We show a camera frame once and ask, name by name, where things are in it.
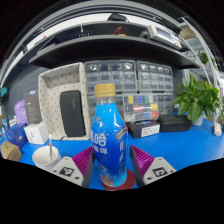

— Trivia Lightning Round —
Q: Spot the black wall shelf unit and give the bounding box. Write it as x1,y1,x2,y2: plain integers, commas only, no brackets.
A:
0,19,201,88

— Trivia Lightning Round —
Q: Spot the clear organizer with colourful parts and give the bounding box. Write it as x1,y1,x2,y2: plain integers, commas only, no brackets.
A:
123,94,160,123

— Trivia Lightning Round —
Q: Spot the black box with white label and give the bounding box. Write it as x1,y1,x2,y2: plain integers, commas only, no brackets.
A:
126,119,161,140

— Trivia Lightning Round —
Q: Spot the small white box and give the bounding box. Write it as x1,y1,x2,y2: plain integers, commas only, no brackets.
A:
23,121,50,146

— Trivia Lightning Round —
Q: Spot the brown cardboard box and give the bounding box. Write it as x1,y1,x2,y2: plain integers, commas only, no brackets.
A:
0,140,23,163

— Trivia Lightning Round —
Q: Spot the grey small-parts drawer cabinet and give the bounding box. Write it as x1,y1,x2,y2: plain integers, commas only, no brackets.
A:
83,59,138,94
157,93,175,118
136,60,174,94
87,94,126,123

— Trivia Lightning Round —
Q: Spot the black rectangular case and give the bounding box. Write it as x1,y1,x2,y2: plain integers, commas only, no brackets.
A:
59,89,87,138

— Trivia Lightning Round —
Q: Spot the green potted plant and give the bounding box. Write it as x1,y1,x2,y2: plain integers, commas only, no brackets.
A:
171,73,223,127

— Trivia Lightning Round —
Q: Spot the flat black case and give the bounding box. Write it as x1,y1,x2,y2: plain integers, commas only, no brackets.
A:
157,114,193,133

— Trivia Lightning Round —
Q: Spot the dark grey carton box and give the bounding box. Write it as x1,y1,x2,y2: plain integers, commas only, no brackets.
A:
23,89,43,125

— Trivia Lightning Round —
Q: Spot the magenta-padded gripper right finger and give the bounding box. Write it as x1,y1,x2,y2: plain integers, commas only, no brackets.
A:
129,145,177,188

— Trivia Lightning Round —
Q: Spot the small white adapter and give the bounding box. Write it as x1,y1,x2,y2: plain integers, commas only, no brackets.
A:
213,122,223,138

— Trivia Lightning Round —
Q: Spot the white perforated tray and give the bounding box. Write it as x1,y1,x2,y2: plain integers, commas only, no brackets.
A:
38,62,91,141

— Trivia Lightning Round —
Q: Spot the blue carton box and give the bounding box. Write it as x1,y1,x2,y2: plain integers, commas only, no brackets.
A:
5,123,28,149

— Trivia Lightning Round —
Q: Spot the white metal rack shelf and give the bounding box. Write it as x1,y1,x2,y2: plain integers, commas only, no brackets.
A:
179,16,224,101

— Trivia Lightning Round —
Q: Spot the white ribbed cup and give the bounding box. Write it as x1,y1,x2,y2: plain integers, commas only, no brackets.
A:
31,145,63,171

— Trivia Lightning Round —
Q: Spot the thin white stirrer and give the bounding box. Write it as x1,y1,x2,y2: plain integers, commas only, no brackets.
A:
48,133,53,162

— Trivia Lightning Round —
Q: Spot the blue drink bottle gold cap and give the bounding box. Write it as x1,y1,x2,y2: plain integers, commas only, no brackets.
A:
89,83,130,188

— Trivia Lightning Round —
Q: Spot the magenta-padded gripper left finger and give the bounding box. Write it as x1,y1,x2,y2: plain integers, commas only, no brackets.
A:
53,146,96,188

